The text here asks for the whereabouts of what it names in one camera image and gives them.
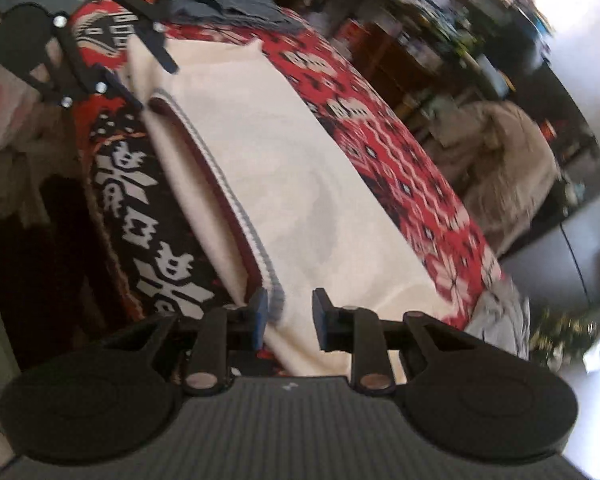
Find person's fluffy white pajamas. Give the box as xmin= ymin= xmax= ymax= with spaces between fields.
xmin=0 ymin=0 xmax=88 ymax=201

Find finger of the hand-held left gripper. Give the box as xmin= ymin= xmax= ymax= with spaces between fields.
xmin=96 ymin=0 xmax=180 ymax=75
xmin=54 ymin=14 xmax=145 ymax=111

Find beige jacket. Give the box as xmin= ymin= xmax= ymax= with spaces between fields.
xmin=425 ymin=100 xmax=561 ymax=256

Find cream knit sweater vest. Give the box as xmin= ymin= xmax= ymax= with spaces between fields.
xmin=127 ymin=37 xmax=481 ymax=386

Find grey garment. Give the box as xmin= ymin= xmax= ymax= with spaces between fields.
xmin=465 ymin=282 xmax=531 ymax=361

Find black shelf rack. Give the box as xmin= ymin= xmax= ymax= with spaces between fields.
xmin=320 ymin=0 xmax=600 ymax=171

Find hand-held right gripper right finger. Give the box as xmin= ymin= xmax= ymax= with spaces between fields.
xmin=312 ymin=288 xmax=486 ymax=395

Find small Christmas tree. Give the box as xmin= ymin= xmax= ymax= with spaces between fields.
xmin=530 ymin=305 xmax=600 ymax=376

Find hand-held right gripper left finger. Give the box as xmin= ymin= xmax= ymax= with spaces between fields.
xmin=100 ymin=288 xmax=270 ymax=395

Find silver refrigerator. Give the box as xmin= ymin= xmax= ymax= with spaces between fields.
xmin=497 ymin=180 xmax=600 ymax=361

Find red patterned blanket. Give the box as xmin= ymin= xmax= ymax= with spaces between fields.
xmin=67 ymin=0 xmax=506 ymax=376

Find blue jeans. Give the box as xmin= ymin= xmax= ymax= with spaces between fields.
xmin=165 ymin=0 xmax=306 ymax=31

